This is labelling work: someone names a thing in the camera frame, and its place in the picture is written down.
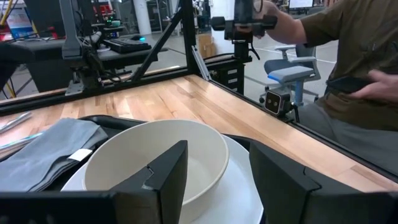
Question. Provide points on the small teal bowl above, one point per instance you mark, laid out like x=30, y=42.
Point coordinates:
x=115, y=23

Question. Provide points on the beige bowl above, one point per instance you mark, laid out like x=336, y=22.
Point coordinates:
x=140, y=149

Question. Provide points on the grey office chair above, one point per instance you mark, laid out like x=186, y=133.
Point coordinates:
x=290, y=73

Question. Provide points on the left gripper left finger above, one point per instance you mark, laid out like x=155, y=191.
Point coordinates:
x=161, y=186

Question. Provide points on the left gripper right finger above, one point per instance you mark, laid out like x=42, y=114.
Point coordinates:
x=280, y=186

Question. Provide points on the black drawer cabinet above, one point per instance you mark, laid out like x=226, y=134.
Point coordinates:
x=230, y=73

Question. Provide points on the grey cloth napkin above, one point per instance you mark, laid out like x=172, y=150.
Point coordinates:
x=46, y=149

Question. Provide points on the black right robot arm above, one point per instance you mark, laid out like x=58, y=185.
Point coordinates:
x=71, y=31

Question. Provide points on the black plastic tray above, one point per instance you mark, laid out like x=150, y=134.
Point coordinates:
x=112, y=122

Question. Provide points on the dark grey desk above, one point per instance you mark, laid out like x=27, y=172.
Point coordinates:
x=37, y=46

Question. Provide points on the black computer monitor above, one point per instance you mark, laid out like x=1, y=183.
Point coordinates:
x=301, y=3

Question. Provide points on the black backlit keyboard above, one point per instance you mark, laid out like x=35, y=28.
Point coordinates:
x=126, y=45

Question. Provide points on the white round plate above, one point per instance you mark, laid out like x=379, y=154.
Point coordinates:
x=236, y=193

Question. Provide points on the brown cardboard box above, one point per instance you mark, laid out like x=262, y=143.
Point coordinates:
x=206, y=45

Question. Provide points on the black phone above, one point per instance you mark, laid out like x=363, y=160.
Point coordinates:
x=345, y=84

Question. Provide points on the black computer mouse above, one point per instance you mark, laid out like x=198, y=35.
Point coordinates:
x=137, y=38

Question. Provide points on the person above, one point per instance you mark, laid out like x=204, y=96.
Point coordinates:
x=357, y=37

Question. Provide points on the person's hand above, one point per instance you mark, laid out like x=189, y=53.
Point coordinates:
x=259, y=18
x=382, y=87

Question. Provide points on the black table-level camera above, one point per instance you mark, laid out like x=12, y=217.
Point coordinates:
x=276, y=102

